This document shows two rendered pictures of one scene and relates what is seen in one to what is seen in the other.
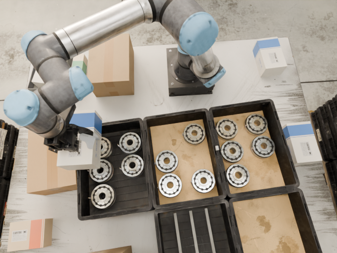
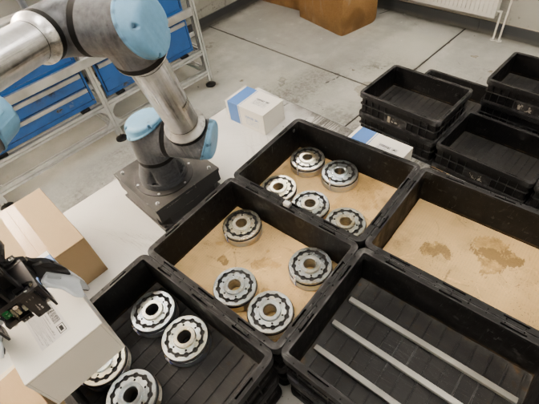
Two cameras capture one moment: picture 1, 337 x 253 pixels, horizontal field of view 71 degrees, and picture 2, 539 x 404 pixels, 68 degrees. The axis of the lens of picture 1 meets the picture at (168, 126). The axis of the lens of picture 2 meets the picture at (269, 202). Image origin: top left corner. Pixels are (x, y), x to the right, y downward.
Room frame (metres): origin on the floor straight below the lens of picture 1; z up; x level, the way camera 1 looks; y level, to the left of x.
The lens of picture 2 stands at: (-0.23, 0.24, 1.66)
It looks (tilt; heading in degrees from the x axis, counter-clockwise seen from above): 48 degrees down; 320
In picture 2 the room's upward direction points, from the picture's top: 10 degrees counter-clockwise
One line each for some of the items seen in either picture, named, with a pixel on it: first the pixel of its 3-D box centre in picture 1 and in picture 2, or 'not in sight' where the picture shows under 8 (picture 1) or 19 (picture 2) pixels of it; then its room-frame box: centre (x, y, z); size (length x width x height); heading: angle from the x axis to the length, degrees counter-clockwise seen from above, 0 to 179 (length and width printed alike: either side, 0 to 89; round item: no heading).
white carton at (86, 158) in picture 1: (81, 140); (52, 321); (0.27, 0.32, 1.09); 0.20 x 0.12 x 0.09; 178
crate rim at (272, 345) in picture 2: (182, 155); (249, 251); (0.22, -0.05, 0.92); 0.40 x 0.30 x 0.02; 4
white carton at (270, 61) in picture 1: (268, 56); (255, 109); (0.79, -0.61, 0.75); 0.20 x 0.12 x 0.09; 2
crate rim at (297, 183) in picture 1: (250, 145); (324, 173); (0.24, -0.35, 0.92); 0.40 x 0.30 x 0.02; 4
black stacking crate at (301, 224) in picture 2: (181, 158); (253, 263); (0.22, -0.05, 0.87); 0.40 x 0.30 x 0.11; 4
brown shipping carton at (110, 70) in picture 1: (112, 66); (39, 250); (0.80, 0.29, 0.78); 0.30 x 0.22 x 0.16; 179
